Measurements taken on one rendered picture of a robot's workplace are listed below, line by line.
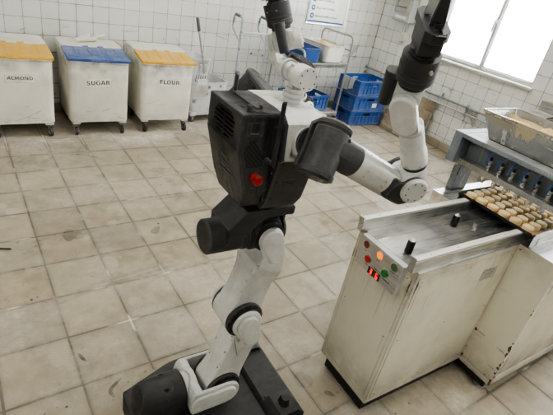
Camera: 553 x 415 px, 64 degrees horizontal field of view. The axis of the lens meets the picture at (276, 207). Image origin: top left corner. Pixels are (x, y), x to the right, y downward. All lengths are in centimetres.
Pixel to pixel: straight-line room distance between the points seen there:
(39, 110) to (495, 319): 382
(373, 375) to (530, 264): 87
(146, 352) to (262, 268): 103
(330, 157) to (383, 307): 97
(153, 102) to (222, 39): 132
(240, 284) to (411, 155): 72
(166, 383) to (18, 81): 314
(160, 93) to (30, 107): 115
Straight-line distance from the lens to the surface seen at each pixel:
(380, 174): 120
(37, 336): 248
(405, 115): 112
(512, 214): 237
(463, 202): 235
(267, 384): 203
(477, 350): 260
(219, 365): 178
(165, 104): 470
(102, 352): 236
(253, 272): 150
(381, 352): 202
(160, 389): 176
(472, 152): 248
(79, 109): 450
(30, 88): 437
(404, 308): 185
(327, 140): 110
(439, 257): 181
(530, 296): 235
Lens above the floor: 175
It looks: 29 degrees down
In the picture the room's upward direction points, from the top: 12 degrees clockwise
